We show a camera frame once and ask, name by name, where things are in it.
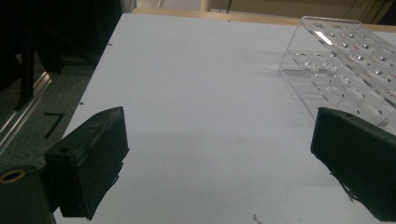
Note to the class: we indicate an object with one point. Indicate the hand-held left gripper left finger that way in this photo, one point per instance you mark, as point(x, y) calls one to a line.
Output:
point(90, 161)

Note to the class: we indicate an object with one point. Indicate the black metal stand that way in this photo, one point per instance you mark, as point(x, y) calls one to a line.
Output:
point(26, 68)

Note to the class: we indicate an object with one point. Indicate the aluminium rail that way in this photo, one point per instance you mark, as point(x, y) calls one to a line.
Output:
point(21, 115)

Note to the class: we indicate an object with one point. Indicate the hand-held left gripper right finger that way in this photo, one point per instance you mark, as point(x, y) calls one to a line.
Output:
point(358, 155)

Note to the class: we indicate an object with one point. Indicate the clear acrylic tube rack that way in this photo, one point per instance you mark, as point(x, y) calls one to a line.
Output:
point(342, 62)

